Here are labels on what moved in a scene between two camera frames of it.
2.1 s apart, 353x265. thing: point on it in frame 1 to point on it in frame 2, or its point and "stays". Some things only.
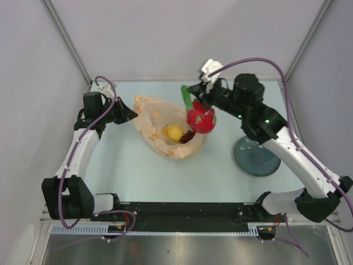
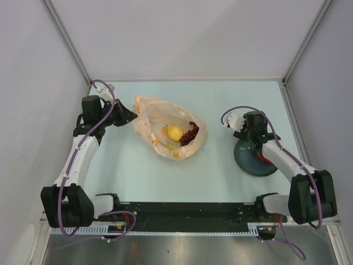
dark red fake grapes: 187,137 stays
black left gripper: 125,114 stays
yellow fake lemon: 175,133 stays
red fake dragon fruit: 200,119 to 263,159
